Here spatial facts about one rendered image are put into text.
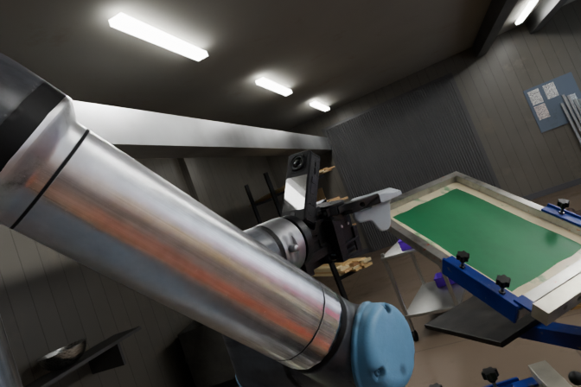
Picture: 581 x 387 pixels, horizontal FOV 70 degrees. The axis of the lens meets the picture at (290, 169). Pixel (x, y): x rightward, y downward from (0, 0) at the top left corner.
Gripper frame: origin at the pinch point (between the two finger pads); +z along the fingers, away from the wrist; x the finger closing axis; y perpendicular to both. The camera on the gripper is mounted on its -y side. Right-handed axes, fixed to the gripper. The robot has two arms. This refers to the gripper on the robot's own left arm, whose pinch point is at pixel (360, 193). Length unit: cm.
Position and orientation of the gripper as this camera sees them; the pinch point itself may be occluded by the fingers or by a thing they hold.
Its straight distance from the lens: 71.6
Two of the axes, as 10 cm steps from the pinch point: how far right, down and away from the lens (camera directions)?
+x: 7.2, -1.9, -6.7
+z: 6.5, -1.8, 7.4
